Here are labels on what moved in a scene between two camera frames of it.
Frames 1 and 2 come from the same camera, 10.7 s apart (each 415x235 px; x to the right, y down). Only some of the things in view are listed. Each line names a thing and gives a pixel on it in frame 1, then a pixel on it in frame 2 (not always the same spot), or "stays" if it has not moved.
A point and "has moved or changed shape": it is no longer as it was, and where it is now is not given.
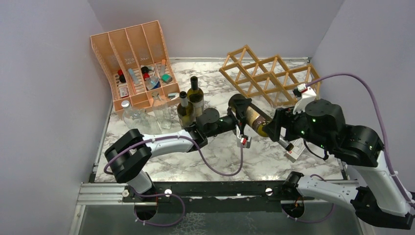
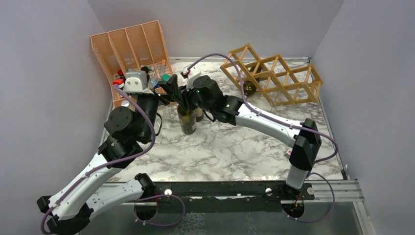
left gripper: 241,105 -> 172,87
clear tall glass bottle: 161,110 stays
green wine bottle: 258,122 has moved or changed shape
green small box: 166,78 stays
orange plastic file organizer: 135,61 stays
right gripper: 284,117 -> 185,95
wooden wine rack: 267,79 stays
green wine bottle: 186,111 stays
